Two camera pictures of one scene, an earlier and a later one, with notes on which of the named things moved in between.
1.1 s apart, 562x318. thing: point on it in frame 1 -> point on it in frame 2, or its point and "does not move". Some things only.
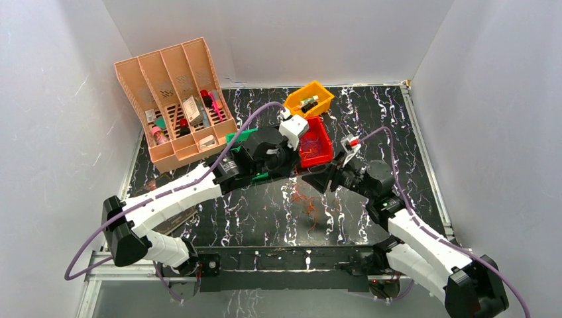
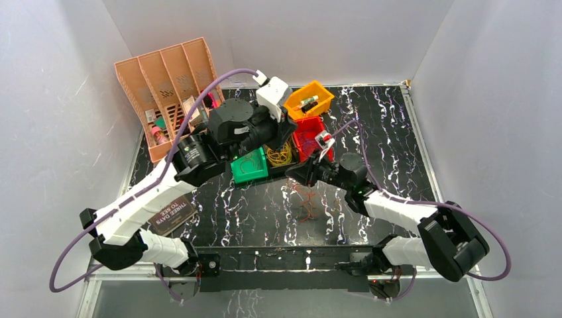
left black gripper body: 291,155 -> 284,130
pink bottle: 160,137 does not move
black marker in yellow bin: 305,108 does not move
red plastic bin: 315,147 does not move
